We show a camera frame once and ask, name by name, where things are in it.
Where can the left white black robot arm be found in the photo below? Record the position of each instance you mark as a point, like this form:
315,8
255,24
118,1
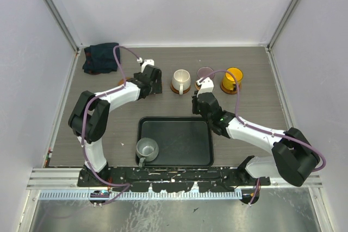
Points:
89,117

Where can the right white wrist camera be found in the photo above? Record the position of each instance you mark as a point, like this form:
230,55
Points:
204,85

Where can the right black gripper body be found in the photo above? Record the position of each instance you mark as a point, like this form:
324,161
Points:
196,109

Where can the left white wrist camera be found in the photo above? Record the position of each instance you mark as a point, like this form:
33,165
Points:
144,62

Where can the dark blue folded cloth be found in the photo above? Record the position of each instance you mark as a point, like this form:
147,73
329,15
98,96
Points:
100,59

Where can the yellow glass mug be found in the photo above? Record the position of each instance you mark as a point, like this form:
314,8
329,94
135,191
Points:
234,75

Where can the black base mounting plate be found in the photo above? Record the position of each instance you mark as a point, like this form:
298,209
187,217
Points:
211,179

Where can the black plastic tray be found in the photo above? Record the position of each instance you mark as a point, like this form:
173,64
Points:
182,141

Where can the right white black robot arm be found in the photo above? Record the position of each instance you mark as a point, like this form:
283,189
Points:
291,156

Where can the brown wooden coaster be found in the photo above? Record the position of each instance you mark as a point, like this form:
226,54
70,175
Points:
177,91
230,89
121,82

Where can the purple ceramic mug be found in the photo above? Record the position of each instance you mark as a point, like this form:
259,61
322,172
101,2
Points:
204,71

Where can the grey slotted cable duct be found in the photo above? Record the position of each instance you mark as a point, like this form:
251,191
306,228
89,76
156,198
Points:
87,194

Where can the grey ceramic mug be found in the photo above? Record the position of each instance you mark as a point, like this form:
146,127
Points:
146,150

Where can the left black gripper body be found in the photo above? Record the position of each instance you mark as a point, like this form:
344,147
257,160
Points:
155,87

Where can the cream ceramic mug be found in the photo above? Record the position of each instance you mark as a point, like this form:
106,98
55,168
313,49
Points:
181,80

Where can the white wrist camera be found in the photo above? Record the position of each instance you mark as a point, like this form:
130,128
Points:
144,62
204,85

